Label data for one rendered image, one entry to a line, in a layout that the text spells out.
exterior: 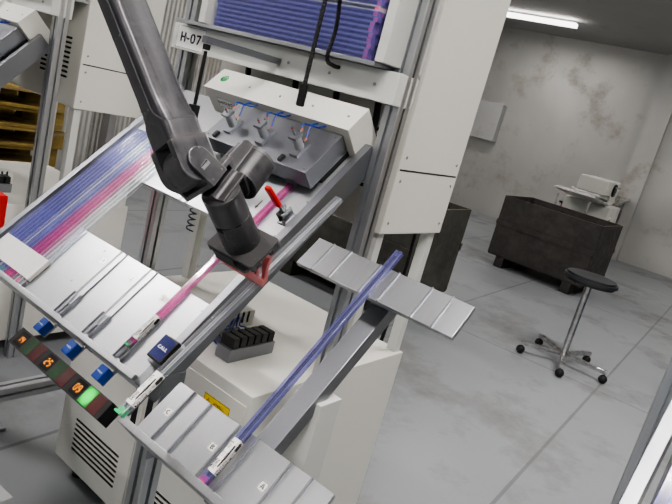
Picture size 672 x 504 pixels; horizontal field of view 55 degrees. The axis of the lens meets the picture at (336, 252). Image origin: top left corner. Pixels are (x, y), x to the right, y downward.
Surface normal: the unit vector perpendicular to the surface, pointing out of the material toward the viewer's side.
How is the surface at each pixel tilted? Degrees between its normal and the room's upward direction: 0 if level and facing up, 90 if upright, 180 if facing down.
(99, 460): 90
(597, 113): 90
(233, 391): 90
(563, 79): 90
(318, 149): 44
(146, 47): 59
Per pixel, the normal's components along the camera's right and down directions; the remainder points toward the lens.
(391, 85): -0.60, 0.04
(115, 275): -0.24, -0.65
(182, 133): 0.59, -0.20
